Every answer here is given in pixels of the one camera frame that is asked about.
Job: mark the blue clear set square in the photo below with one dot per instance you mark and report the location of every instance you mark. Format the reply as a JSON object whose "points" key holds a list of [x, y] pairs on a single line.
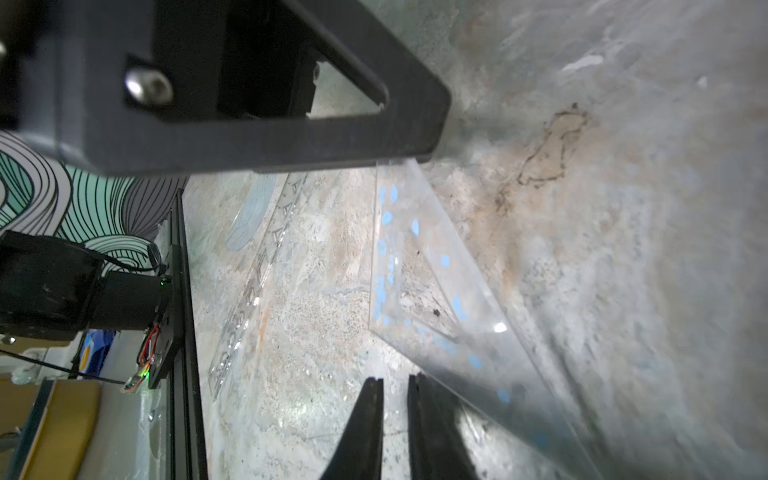
{"points": [[430, 302]]}

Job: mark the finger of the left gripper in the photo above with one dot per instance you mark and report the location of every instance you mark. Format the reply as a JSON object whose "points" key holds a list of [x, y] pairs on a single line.
{"points": [[181, 87]]}

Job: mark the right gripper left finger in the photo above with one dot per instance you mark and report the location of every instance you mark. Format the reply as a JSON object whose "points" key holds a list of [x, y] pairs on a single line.
{"points": [[360, 449]]}

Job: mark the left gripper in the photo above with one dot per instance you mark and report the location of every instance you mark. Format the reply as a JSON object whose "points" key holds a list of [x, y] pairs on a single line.
{"points": [[71, 88]]}

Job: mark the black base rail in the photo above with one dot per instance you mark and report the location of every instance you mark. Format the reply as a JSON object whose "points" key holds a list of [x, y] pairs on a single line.
{"points": [[175, 370]]}

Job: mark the blue clear protractor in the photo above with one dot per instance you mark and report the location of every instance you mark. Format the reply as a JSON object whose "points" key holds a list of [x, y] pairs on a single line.
{"points": [[252, 212]]}

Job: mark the long pink clear ruler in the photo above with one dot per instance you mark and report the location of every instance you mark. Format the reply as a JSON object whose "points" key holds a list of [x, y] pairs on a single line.
{"points": [[268, 239]]}

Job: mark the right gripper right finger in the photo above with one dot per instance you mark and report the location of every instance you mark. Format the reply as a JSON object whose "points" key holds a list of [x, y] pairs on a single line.
{"points": [[436, 447]]}

